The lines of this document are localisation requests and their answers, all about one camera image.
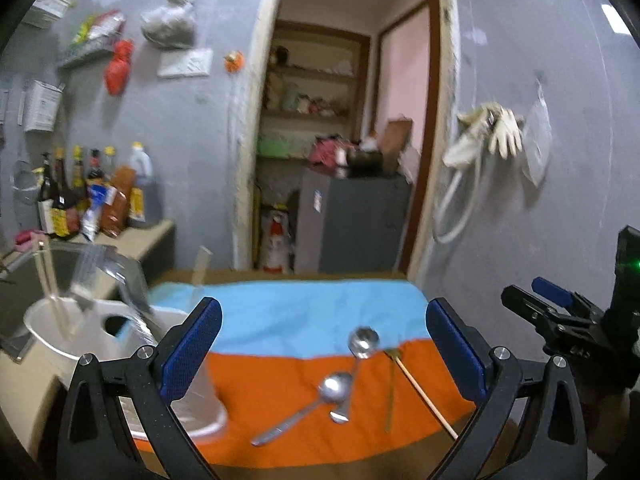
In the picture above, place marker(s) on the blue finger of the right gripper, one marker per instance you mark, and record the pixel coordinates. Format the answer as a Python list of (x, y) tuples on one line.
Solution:
[(557, 295)]

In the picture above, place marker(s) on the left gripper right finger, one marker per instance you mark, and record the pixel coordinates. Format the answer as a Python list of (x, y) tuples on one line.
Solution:
[(487, 377)]

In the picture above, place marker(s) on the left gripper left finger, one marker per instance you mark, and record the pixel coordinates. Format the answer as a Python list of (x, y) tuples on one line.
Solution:
[(164, 377)]

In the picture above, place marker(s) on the wooden chopstick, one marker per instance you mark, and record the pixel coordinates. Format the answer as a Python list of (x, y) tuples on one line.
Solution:
[(198, 273), (49, 284), (426, 399)]

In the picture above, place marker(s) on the steel fork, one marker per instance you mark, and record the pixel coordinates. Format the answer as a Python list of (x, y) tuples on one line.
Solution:
[(85, 284)]

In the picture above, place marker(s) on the large steel ladle spoon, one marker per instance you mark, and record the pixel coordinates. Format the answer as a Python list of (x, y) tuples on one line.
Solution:
[(363, 343)]

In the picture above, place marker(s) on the steel spoon patterned handle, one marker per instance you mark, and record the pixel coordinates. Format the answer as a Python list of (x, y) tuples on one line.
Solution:
[(332, 390)]

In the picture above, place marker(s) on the stainless steel sink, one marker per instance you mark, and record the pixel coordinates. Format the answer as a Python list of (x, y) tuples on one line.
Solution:
[(109, 330)]

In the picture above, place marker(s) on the clear plastic bag on hook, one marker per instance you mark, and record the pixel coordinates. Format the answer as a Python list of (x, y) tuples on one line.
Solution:
[(537, 140)]

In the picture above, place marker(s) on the striped blue orange brown cloth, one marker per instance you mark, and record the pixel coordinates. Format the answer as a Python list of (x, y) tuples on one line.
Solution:
[(280, 338)]

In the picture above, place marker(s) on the orange-brown spice packet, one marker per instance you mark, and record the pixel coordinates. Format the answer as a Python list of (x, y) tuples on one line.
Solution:
[(115, 209)]

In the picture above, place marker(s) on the large oil jug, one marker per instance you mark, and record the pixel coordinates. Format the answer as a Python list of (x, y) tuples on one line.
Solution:
[(145, 207)]

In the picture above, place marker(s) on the white rubber gloves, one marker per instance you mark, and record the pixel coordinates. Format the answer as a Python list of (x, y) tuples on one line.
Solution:
[(489, 127)]

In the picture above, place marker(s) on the white red rice sack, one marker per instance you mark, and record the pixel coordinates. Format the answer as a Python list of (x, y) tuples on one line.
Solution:
[(275, 247)]

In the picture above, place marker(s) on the brown sauce bottle yellow label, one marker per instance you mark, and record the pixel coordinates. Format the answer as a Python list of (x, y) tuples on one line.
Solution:
[(65, 214)]

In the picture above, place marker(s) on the blue white seasoning packet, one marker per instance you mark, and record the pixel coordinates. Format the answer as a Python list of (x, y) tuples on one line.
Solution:
[(90, 222)]

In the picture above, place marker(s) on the grey cabinet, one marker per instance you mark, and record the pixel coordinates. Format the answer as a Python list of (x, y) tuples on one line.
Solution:
[(349, 225)]

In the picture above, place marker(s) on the dark soy sauce bottle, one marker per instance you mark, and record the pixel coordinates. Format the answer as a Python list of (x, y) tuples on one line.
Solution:
[(47, 195)]

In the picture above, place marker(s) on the dark metal bowl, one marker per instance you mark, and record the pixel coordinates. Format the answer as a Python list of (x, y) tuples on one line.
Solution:
[(362, 164)]

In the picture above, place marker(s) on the green box on shelf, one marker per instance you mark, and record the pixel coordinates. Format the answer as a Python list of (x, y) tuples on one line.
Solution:
[(273, 148)]

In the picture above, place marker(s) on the red plastic bag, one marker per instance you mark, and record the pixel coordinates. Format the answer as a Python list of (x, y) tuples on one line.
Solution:
[(117, 71)]

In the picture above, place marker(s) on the wooden shelf unit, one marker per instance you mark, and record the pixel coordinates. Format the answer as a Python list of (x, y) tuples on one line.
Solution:
[(315, 85)]

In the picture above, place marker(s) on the clear bag of dried goods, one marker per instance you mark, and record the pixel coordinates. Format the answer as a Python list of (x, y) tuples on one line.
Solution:
[(170, 26)]

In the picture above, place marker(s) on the white wall box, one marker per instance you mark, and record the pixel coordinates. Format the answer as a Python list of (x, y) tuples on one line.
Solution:
[(42, 104)]

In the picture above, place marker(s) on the white wall power socket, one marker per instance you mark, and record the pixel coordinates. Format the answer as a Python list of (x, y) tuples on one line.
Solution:
[(185, 63)]

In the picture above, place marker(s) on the orange wall hook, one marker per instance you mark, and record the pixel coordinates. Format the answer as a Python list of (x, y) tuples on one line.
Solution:
[(234, 62)]

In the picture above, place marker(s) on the grey wall spice shelf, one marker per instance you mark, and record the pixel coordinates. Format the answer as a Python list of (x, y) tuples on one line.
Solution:
[(90, 50)]

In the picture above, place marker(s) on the white wall basket rack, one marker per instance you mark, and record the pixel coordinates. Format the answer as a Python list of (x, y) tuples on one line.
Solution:
[(44, 13)]

